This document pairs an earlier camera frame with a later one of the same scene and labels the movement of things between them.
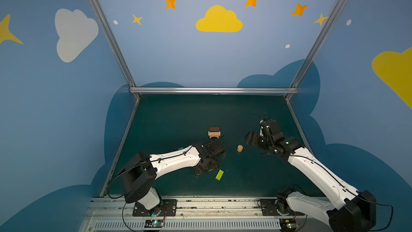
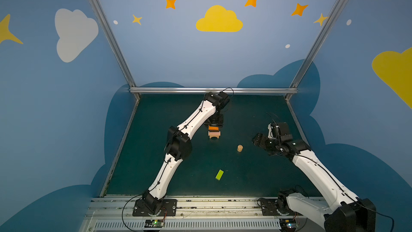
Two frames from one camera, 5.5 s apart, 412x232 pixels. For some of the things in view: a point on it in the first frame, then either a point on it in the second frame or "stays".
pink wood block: (214, 133) stays
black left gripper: (208, 164) -> (213, 123)
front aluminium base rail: (115, 214) stays
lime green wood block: (219, 174) stays
